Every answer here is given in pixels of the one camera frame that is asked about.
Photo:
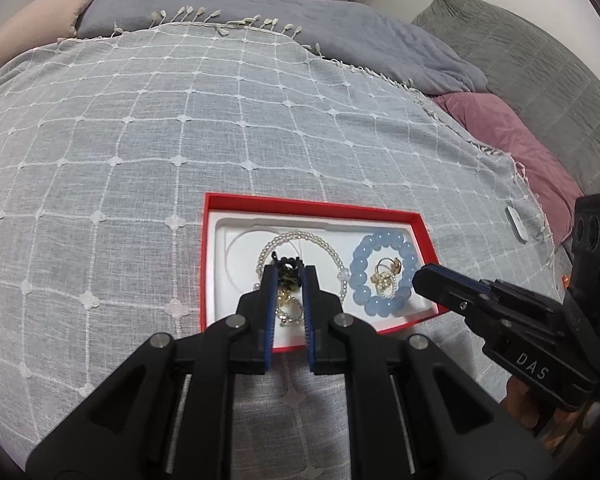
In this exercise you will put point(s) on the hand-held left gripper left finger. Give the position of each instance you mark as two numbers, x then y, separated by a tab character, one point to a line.
267	310

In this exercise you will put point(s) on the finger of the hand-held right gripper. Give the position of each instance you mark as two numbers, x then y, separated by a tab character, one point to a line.
450	292
462	277

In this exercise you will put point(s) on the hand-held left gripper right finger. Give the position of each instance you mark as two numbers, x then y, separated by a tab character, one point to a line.
308	310

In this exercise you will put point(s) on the red jewelry box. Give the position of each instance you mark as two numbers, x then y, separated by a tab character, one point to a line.
230	285

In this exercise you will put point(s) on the black lace jewelry piece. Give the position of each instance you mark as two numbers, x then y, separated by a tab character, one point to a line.
287	264

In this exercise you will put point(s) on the person's right hand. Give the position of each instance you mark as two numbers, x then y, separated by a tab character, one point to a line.
522	405

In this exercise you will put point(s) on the small white case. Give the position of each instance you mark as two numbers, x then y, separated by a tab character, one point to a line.
516	222

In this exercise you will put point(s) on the mauve pillow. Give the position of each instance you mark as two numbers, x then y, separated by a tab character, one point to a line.
505	135

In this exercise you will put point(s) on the grey checked fringed blanket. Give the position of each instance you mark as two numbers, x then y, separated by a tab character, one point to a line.
130	160

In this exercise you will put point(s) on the grey quilted cushion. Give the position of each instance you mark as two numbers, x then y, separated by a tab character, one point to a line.
530	60

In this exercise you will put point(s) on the grey pillow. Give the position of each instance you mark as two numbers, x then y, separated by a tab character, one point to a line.
330	25

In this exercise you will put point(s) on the beige pillow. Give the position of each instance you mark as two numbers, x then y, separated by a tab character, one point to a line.
30	25

